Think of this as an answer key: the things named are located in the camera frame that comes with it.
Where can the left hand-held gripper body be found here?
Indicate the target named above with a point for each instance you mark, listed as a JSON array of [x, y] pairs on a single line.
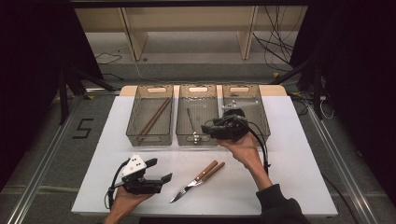
[[140, 185]]

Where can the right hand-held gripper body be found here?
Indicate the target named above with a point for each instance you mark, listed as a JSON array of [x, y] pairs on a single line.
[[233, 129]]

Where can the long steel spoon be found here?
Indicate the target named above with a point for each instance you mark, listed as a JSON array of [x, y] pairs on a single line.
[[190, 119]]

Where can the smoky clear plastic bin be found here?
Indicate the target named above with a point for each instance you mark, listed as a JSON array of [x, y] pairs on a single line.
[[261, 124], [202, 102], [149, 141]]

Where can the brown wooden chopstick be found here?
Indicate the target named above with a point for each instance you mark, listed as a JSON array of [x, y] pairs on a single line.
[[157, 119], [154, 116]]

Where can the person's left hand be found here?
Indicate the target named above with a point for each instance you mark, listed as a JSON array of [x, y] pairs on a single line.
[[124, 202]]

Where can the person's right hand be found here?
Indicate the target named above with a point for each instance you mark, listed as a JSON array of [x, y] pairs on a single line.
[[244, 152]]

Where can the black tripod stand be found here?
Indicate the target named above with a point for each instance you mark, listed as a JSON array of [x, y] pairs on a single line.
[[317, 93], [63, 99]]

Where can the beige wooden shelf unit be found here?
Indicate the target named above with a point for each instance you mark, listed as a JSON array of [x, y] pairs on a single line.
[[137, 40]]

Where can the black metal crossbar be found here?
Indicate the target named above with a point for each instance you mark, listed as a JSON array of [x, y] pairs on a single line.
[[186, 3]]

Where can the black curtain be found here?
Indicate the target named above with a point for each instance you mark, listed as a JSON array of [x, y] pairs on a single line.
[[358, 62], [25, 62]]

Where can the aluminium floor rail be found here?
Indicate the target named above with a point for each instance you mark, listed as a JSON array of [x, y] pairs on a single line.
[[34, 186], [351, 183]]

